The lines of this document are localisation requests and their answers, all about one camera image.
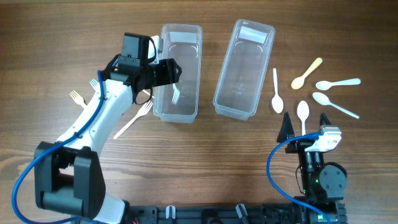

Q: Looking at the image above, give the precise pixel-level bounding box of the light blue plastic fork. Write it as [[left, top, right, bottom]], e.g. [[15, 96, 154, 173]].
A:
[[90, 79, 100, 92]]

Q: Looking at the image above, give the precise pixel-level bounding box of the thin white fork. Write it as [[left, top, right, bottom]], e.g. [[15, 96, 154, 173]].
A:
[[172, 83, 180, 105]]

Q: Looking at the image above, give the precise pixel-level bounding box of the curved white plastic fork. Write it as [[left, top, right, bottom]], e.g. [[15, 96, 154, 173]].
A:
[[142, 90, 155, 99]]

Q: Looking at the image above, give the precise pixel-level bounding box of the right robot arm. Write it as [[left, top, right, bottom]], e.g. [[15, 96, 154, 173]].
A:
[[271, 113, 348, 223]]

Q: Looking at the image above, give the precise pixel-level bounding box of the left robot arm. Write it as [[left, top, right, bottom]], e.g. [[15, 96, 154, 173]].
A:
[[33, 33, 182, 223]]

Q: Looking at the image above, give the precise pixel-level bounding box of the left clear plastic container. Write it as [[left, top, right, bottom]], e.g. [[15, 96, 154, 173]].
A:
[[153, 24, 203, 123]]

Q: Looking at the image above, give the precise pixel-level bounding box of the clear plastic container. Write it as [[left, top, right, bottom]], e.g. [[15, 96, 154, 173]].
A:
[[153, 24, 203, 123], [213, 19, 275, 121]]

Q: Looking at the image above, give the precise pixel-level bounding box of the right clear plastic container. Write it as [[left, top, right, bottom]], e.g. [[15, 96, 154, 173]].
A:
[[213, 19, 275, 121]]

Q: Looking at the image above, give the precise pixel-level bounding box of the white spoon far right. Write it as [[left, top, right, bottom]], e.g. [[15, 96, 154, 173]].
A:
[[312, 92, 359, 119]]

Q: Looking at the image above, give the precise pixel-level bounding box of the white spoon near gripper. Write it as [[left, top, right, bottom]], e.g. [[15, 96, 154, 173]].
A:
[[297, 101, 310, 136]]

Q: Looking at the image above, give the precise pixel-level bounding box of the thin white spoon left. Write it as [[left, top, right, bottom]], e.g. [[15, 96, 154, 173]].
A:
[[271, 68, 284, 113]]

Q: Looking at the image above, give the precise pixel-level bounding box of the light blue plastic spoon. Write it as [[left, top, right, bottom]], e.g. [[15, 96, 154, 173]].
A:
[[315, 78, 361, 91]]

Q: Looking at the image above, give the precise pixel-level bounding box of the yellow plastic spoon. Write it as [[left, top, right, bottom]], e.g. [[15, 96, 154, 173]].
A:
[[291, 57, 323, 90]]

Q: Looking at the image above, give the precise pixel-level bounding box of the yellow plastic fork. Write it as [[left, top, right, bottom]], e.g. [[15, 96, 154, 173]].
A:
[[69, 90, 87, 110]]

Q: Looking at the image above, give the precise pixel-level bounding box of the right blue cable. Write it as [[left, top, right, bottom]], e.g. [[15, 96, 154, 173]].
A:
[[266, 133, 332, 224]]

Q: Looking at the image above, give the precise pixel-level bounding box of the blue cable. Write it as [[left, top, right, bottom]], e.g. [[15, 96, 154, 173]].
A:
[[11, 58, 121, 224], [266, 133, 332, 224]]

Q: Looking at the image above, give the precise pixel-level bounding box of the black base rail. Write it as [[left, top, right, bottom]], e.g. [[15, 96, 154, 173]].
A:
[[131, 203, 348, 224]]

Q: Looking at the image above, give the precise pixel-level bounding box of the left blue cable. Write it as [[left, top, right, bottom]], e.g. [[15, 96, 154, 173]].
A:
[[11, 58, 121, 224]]

